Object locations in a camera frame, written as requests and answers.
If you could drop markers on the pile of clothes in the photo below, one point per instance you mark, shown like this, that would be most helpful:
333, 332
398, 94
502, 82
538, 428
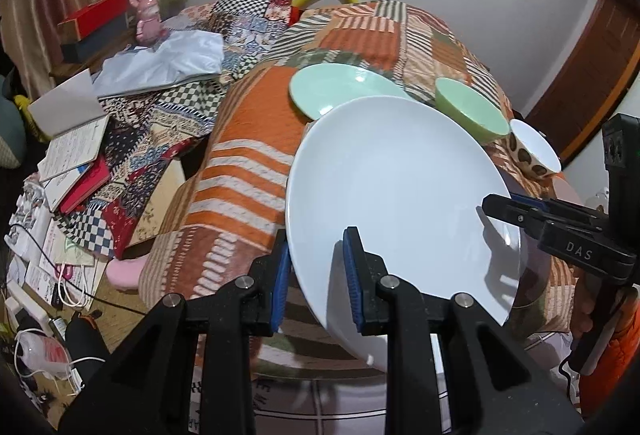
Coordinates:
10, 130

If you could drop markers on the printed floor mat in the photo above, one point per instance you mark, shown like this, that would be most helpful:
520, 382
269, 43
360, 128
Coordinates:
310, 395

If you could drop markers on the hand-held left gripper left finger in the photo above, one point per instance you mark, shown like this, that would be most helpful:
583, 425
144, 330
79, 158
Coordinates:
282, 275

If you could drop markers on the mint green plate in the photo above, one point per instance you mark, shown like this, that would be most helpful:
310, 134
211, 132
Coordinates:
340, 87

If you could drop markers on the wooden door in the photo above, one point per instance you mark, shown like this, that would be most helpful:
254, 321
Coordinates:
600, 40

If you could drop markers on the black glue gun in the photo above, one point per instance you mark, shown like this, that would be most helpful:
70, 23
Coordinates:
82, 340

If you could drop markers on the white brown-spotted bowl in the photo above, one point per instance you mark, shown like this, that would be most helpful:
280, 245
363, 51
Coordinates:
532, 150

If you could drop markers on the large white plate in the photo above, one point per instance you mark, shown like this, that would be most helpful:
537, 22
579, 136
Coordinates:
400, 175

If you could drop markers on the orange striped patchwork quilt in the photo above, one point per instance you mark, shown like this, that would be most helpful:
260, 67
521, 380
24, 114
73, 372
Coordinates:
250, 125

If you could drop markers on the scattered white papers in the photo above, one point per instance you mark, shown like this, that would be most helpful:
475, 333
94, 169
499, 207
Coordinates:
55, 245

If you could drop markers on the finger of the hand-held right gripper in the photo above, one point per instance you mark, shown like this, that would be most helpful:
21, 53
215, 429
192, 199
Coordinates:
515, 215
560, 209

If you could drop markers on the grey plastic bag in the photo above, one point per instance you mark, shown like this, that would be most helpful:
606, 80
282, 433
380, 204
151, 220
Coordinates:
165, 60

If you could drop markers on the open white notebook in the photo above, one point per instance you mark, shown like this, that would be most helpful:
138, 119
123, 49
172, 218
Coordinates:
65, 105

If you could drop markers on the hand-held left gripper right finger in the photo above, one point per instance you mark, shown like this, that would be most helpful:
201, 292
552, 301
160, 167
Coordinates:
352, 280

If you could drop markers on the clear plastic packet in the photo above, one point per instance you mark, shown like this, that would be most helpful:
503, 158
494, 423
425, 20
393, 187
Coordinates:
42, 352

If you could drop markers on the person's right forearm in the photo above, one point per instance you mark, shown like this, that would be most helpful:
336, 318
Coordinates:
615, 365

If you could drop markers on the checkered patchwork cloth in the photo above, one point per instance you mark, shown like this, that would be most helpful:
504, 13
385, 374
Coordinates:
150, 130

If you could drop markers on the mint green bowl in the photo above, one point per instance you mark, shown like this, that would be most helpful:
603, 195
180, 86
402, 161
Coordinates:
465, 107

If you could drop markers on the pink toy figure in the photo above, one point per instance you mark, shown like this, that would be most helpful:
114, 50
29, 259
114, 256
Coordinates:
147, 22

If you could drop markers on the red book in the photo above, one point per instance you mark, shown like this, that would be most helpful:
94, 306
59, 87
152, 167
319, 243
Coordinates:
87, 182

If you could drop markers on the person's right hand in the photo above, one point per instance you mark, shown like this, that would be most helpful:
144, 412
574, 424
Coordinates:
581, 310

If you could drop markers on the red lidded box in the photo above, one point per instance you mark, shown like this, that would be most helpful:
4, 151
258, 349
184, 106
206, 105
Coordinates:
95, 17

